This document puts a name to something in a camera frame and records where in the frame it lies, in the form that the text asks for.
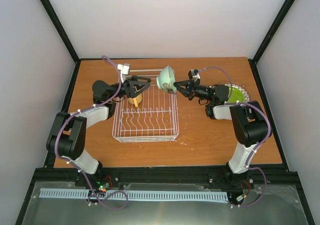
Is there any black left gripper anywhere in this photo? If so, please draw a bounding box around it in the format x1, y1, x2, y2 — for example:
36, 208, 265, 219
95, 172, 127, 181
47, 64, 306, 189
107, 75, 151, 100

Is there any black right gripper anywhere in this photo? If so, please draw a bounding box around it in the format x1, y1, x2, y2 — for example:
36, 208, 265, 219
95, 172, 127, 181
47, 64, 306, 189
172, 78, 214, 102

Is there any yellow ceramic mug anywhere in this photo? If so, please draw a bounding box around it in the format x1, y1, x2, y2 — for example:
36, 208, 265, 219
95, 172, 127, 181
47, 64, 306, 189
127, 94, 143, 108

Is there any pale green ceramic bowl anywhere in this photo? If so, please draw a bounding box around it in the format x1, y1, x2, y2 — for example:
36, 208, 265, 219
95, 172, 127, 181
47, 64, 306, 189
156, 65, 177, 94

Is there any white wire dish rack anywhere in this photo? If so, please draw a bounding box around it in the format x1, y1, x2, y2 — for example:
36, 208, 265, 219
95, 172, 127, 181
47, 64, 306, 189
112, 69, 179, 143

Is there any lime green plate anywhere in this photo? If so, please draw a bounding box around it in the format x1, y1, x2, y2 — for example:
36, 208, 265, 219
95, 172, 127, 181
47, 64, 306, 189
226, 84, 245, 103

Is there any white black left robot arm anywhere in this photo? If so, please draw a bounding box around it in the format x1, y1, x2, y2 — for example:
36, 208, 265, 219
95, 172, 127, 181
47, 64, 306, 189
46, 75, 151, 187

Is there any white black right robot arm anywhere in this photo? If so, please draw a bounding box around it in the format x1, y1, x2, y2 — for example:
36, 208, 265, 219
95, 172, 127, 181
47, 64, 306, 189
173, 79, 272, 187

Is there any brown rimmed patterned plate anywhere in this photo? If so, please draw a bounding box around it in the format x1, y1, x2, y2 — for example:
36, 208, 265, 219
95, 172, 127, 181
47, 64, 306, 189
225, 83, 251, 103

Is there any small electronics board with leds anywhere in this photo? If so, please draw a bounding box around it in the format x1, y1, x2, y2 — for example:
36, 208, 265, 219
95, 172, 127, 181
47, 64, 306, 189
97, 175, 113, 192

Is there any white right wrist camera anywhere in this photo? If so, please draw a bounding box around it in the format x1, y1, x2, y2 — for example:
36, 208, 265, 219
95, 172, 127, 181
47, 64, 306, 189
188, 69, 200, 81

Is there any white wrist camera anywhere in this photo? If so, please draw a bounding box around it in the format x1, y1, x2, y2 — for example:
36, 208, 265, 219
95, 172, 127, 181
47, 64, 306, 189
188, 69, 200, 81
117, 63, 131, 83

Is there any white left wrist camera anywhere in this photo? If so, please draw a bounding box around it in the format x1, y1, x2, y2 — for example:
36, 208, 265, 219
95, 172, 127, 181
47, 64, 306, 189
117, 63, 131, 83

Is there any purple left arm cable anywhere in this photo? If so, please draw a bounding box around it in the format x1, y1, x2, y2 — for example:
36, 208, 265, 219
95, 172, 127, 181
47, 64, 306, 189
55, 55, 129, 210

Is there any black aluminium frame rail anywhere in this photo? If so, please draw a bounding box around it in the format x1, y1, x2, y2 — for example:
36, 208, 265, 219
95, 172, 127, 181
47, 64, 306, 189
32, 164, 301, 193

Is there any black left corner post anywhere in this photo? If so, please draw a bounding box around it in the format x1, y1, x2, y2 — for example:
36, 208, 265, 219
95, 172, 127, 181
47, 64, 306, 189
39, 0, 80, 64

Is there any black corner post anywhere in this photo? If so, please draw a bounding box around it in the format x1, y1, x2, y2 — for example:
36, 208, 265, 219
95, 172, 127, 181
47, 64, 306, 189
251, 0, 305, 63
39, 0, 80, 64

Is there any light blue cable duct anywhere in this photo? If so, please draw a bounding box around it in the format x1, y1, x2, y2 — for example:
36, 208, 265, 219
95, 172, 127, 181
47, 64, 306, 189
38, 188, 228, 203

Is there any black right corner post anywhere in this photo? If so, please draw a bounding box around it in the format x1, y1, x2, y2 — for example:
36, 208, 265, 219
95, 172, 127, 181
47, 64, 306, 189
251, 0, 305, 63

